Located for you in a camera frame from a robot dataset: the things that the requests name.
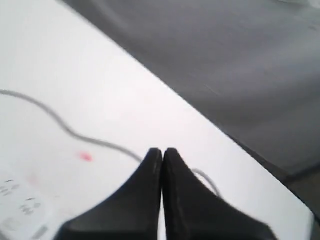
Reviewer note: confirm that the white five-outlet power strip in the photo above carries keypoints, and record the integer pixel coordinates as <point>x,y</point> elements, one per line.
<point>25,212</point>

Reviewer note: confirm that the grey backdrop cloth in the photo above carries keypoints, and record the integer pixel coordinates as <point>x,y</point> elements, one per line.
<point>252,67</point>

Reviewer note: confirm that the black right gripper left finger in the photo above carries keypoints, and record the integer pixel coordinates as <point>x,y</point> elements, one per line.
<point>131,213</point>

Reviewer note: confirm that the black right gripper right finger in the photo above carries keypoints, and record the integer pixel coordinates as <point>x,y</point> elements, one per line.
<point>193,212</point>

